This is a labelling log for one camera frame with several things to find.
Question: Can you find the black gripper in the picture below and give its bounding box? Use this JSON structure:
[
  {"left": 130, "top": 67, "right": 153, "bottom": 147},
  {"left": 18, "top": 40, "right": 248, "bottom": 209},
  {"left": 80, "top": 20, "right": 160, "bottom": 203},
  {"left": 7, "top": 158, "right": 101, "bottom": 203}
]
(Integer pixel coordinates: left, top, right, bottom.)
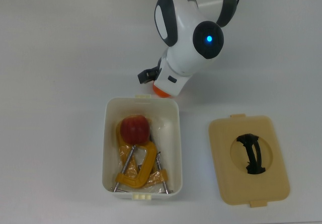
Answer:
[{"left": 137, "top": 67, "right": 162, "bottom": 85}]

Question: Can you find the orange fruit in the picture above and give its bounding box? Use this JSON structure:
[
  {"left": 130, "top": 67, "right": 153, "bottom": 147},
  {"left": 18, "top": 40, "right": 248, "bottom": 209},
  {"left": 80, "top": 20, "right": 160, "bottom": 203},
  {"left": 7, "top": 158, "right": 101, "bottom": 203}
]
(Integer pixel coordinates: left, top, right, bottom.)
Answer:
[{"left": 152, "top": 84, "right": 174, "bottom": 99}]

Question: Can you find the red apple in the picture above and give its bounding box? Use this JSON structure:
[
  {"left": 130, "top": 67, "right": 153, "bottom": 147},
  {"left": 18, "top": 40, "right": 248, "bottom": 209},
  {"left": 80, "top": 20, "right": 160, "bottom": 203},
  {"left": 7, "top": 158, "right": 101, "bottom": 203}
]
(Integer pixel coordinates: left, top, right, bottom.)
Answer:
[{"left": 120, "top": 115, "right": 151, "bottom": 144}]

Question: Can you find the white plastic container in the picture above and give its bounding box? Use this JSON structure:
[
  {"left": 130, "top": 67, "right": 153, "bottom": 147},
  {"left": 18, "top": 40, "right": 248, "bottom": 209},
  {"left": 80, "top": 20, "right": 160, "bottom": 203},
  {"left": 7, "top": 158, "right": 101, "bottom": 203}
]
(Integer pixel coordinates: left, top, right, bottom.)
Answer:
[{"left": 102, "top": 94, "right": 183, "bottom": 201}]

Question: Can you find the beige container lid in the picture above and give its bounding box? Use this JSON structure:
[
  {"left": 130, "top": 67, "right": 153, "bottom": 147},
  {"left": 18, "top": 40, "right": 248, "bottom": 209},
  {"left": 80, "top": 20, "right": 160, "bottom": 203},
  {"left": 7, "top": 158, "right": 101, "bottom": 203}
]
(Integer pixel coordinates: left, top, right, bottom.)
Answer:
[{"left": 208, "top": 113, "right": 291, "bottom": 208}]

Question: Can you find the yellow C-clamp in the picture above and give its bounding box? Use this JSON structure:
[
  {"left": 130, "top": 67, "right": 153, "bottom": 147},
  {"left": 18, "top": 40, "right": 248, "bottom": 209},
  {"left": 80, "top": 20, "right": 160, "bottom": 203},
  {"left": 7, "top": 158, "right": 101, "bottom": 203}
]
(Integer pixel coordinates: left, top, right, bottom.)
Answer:
[
  {"left": 110, "top": 143, "right": 158, "bottom": 192},
  {"left": 115, "top": 119, "right": 175, "bottom": 195}
]

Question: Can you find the black lid handle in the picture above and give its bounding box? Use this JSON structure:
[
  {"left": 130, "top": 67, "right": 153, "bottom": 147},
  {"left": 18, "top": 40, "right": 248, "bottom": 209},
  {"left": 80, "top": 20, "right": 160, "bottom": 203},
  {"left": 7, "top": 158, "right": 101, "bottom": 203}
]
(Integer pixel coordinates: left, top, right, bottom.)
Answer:
[{"left": 235, "top": 132, "right": 267, "bottom": 176}]

